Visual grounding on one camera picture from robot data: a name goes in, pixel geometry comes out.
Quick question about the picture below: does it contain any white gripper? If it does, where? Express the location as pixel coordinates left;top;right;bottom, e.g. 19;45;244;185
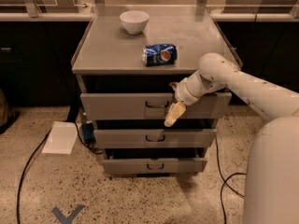
164;71;219;127

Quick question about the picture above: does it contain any grey top drawer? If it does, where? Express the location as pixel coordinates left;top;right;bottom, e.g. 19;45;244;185
80;92;232;120

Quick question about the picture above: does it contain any grey drawer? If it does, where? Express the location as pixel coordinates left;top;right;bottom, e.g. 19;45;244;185
94;129;216;148
102;158;207;175
80;92;232;120

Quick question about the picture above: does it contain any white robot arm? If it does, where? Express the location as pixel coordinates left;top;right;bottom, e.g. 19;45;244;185
164;53;299;224

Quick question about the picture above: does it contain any grey middle drawer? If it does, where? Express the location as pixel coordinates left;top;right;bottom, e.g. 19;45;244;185
94;129;216;148

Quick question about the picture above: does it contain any grey metal drawer cabinet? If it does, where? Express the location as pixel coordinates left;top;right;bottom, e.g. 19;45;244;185
70;5;243;176

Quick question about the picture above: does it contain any grey bottom drawer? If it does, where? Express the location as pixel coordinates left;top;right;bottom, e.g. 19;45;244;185
102;158;207;175

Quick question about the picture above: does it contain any blue pepsi can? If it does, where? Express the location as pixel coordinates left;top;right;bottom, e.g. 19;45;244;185
141;44;178;67

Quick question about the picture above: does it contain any white ceramic bowl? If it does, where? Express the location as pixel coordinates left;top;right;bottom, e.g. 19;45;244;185
120;10;150;35

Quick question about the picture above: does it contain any blue power box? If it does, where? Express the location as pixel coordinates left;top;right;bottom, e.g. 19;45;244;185
81;123;95;144

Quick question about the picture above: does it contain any white paper sheet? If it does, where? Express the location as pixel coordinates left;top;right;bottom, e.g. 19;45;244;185
42;121;78;155

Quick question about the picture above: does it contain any black looped cable on right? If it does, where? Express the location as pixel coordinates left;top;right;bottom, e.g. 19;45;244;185
214;135;248;224

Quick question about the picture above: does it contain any black cable on left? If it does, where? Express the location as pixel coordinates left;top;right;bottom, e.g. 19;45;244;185
16;129;52;224

